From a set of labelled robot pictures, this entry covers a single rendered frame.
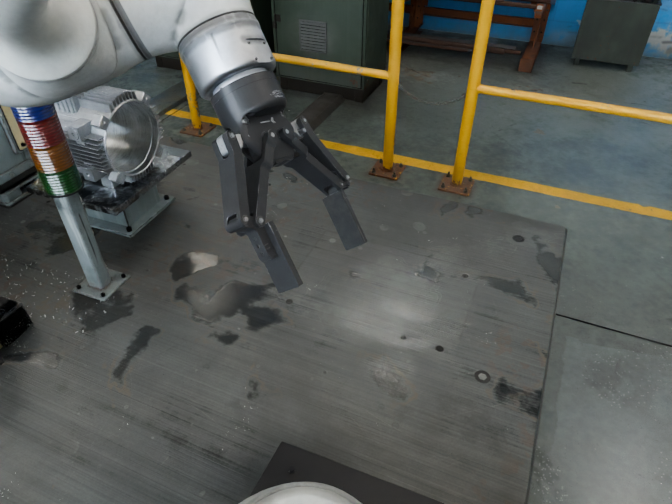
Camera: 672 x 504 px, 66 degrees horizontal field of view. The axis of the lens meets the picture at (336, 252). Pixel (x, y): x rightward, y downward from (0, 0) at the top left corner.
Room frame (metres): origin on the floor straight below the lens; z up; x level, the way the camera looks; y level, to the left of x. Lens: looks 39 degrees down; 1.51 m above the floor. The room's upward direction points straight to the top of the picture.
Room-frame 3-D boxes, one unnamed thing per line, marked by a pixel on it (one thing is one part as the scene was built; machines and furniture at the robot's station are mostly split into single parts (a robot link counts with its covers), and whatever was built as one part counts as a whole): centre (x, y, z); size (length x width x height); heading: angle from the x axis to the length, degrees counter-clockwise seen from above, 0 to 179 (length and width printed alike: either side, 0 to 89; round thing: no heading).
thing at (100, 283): (0.76, 0.47, 1.01); 0.08 x 0.08 x 0.42; 68
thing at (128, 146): (1.02, 0.51, 1.02); 0.20 x 0.19 x 0.19; 67
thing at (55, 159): (0.76, 0.47, 1.10); 0.06 x 0.06 x 0.04
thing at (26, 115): (0.76, 0.47, 1.19); 0.06 x 0.06 x 0.04
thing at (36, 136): (0.76, 0.47, 1.14); 0.06 x 0.06 x 0.04
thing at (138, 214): (1.03, 0.51, 0.86); 0.27 x 0.24 x 0.12; 158
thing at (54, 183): (0.76, 0.47, 1.05); 0.06 x 0.06 x 0.04
